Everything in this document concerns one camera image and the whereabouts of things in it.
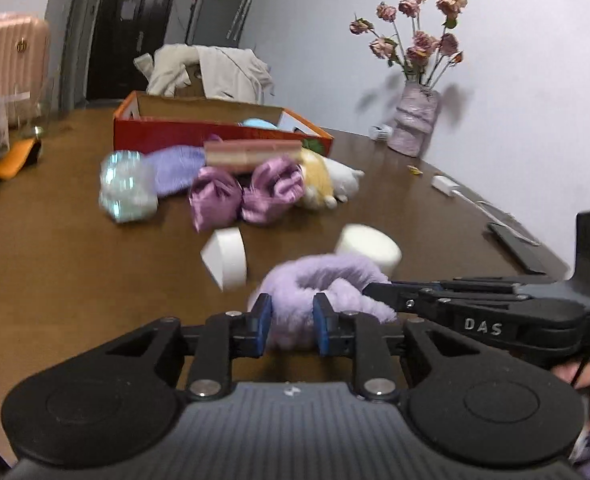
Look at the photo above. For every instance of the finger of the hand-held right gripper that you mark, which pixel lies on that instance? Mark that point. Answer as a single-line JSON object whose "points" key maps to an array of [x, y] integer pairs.
{"points": [[400, 300], [490, 284]]}

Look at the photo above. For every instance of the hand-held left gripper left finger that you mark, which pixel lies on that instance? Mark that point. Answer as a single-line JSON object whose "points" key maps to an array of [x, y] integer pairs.
{"points": [[262, 325]]}

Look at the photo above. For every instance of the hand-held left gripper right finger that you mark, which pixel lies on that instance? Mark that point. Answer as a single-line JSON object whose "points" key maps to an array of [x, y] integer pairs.
{"points": [[321, 325]]}

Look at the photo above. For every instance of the purple fluffy headband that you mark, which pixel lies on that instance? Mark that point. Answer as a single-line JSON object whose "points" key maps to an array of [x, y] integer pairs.
{"points": [[325, 272]]}

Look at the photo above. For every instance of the yellow plush toy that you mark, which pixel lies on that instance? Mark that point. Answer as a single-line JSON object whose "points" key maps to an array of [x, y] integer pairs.
{"points": [[317, 175]]}

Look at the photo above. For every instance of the orange cardboard box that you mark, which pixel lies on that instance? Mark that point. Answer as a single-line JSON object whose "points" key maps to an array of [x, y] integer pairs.
{"points": [[175, 132]]}

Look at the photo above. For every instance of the black phone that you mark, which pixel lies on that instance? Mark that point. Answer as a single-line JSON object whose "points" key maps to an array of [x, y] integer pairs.
{"points": [[517, 250]]}

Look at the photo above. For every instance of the white round sponge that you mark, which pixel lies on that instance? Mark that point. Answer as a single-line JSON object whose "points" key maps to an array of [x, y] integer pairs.
{"points": [[367, 245], [227, 257]]}

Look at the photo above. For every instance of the white charger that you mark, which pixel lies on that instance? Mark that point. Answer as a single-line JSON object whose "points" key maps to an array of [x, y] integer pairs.
{"points": [[445, 185]]}

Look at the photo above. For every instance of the small yellow wrapper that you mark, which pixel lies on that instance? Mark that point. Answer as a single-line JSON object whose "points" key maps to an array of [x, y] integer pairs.
{"points": [[414, 170]]}

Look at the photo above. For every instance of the white plush toy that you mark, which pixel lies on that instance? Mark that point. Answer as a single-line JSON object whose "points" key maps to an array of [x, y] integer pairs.
{"points": [[344, 177]]}

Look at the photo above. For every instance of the purple satin bow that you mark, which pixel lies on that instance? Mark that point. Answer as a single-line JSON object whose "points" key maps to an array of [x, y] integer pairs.
{"points": [[215, 195]]}

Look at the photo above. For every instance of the lavender knit pouch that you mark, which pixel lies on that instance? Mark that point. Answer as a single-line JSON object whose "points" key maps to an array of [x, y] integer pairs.
{"points": [[175, 167]]}

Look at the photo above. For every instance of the lilac vase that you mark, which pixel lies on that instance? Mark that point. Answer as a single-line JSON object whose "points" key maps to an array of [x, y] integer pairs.
{"points": [[412, 120]]}

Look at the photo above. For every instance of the light blue plush toy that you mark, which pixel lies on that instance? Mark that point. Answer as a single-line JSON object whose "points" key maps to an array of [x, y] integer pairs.
{"points": [[257, 123]]}

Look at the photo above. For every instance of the brown wooden chair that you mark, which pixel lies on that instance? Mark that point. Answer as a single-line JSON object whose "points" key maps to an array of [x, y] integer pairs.
{"points": [[195, 87]]}

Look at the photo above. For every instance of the beige coat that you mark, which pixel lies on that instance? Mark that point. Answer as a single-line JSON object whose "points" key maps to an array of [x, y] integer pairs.
{"points": [[225, 70]]}

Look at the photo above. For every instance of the orange cloth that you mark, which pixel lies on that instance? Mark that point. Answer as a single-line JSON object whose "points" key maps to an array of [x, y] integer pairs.
{"points": [[10, 162]]}

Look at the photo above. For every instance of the dark door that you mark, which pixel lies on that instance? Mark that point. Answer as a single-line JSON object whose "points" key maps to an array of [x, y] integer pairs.
{"points": [[120, 50]]}

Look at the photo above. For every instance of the clear plastic container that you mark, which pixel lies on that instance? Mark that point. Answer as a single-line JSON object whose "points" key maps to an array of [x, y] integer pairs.
{"points": [[37, 110]]}

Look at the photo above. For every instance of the grey refrigerator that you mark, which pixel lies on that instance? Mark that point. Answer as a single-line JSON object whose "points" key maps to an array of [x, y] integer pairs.
{"points": [[210, 15]]}

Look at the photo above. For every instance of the pink suitcase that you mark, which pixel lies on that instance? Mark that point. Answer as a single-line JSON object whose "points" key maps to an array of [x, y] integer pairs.
{"points": [[5, 55]]}

